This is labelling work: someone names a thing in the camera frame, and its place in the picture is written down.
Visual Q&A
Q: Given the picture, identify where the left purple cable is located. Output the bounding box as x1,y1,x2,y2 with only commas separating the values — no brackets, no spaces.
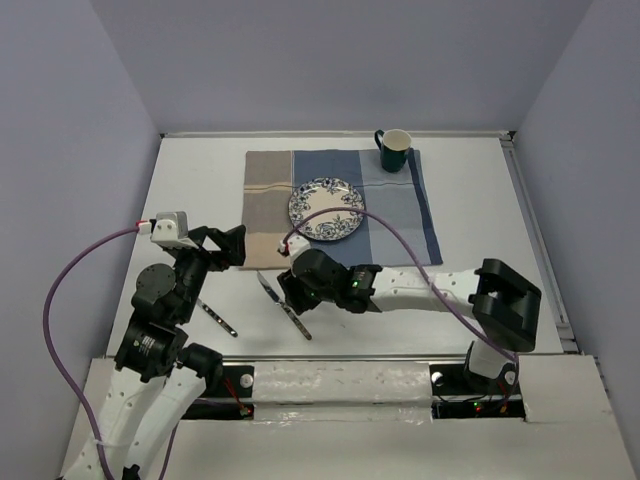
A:
43,225,176,480

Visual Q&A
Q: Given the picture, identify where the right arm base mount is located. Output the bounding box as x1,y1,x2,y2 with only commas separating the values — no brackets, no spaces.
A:
431,363,526,420

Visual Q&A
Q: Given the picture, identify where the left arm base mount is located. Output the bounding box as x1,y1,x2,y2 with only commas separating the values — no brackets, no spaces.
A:
182,364,255,421

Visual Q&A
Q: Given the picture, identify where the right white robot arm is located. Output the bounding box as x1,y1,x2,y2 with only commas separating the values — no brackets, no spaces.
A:
278,249,542,392

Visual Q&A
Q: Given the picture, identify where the steel table knife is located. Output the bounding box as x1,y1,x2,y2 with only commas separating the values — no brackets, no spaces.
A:
256,271,312,341

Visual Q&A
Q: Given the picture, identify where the dark green mug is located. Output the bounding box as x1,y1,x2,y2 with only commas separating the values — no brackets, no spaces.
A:
374,129,413,173

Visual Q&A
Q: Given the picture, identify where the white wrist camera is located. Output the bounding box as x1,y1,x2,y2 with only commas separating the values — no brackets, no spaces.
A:
136,211,197,249
278,234,312,262

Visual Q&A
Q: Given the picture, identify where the blue floral ceramic plate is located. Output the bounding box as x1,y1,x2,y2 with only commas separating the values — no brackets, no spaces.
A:
287,177,365,242

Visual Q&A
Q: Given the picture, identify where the steel fork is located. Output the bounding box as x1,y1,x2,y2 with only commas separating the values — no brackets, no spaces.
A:
197,299,238,338

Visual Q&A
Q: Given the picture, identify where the purple cable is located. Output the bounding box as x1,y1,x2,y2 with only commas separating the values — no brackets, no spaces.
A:
284,207,521,364
43,225,176,480

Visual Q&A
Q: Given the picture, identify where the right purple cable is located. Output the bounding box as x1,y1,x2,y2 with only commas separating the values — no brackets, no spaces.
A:
284,207,521,364

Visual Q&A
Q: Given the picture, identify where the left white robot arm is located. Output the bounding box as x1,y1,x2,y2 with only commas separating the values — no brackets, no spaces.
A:
63,220,246,479

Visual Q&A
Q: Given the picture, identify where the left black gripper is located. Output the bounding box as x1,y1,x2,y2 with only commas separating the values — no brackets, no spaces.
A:
170,223,246,321

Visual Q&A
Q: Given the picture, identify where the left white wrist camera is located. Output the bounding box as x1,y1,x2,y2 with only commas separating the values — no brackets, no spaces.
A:
136,211,197,249

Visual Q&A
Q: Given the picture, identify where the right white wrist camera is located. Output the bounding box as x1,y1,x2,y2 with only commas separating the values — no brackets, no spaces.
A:
278,234,312,262

